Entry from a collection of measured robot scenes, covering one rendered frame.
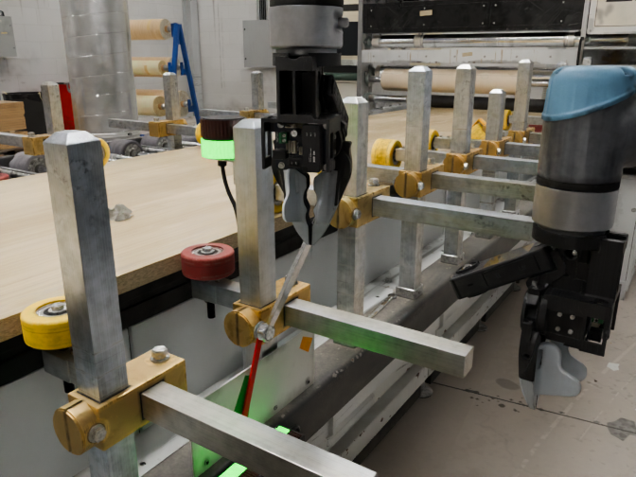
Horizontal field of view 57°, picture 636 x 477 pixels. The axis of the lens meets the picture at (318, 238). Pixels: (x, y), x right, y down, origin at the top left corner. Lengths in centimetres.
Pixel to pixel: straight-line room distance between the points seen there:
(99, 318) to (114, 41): 418
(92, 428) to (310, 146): 35
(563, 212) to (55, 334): 55
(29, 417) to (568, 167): 71
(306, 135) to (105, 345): 28
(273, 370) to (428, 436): 126
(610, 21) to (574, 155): 255
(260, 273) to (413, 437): 134
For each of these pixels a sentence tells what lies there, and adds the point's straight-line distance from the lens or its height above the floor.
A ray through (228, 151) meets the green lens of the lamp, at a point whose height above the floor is 107.
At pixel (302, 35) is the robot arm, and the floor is 121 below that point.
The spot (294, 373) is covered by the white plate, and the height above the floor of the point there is 74.
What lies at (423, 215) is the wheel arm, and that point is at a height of 95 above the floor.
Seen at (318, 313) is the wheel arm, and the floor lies 86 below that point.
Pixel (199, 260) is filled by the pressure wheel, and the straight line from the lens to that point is 86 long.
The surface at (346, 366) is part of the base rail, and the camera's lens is 99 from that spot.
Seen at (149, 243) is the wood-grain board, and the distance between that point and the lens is 97.
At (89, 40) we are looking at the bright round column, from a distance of 469.
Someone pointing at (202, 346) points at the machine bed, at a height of 70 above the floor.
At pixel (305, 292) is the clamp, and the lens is 84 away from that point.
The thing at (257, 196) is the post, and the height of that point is 102.
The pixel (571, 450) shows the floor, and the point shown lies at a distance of 211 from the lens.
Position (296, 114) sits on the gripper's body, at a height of 113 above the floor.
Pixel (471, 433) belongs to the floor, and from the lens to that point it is 208.
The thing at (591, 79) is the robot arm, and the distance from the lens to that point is 57.
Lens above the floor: 119
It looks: 18 degrees down
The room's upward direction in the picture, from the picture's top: straight up
